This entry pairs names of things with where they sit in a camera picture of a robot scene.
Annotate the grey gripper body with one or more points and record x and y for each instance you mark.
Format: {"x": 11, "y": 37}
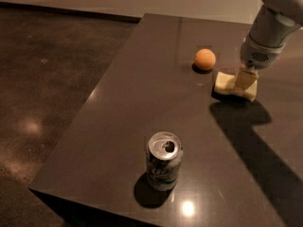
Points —
{"x": 256, "y": 55}

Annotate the yellow sponge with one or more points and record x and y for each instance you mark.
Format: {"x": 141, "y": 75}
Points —
{"x": 224, "y": 85}

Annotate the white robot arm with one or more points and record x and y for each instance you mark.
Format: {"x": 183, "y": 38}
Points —
{"x": 268, "y": 35}

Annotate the orange fruit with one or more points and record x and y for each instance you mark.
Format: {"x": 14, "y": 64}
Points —
{"x": 205, "y": 59}

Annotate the silver green soda can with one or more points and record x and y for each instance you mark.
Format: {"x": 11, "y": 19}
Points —
{"x": 164, "y": 154}

